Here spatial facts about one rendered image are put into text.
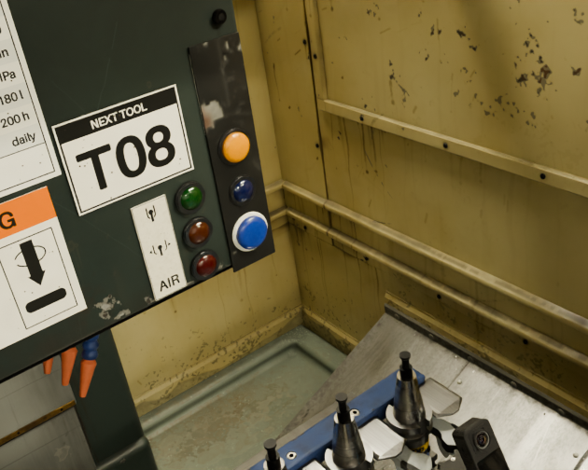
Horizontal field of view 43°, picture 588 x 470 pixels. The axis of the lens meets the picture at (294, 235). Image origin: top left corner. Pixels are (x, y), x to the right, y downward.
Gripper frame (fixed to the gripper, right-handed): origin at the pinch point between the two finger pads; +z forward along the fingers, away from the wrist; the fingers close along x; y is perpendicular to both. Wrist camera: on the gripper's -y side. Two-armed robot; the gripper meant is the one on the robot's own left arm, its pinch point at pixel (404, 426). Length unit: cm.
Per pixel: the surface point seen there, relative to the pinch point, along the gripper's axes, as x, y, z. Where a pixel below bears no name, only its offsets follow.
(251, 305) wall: 31, 46, 93
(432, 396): 5.2, -2.6, -0.5
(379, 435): -5.2, -2.6, -0.7
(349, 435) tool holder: -11.5, -8.6, -2.3
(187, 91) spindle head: -27, -60, -6
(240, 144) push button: -23, -55, -7
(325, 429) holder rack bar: -10.3, -3.5, 4.6
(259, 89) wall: 45, -14, 95
